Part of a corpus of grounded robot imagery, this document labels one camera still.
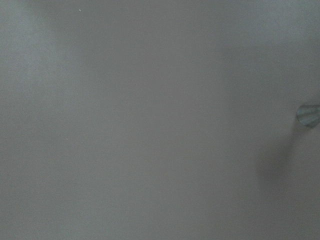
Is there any metal cocktail jigger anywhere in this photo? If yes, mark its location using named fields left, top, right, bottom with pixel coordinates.
left=296, top=104, right=320, bottom=128

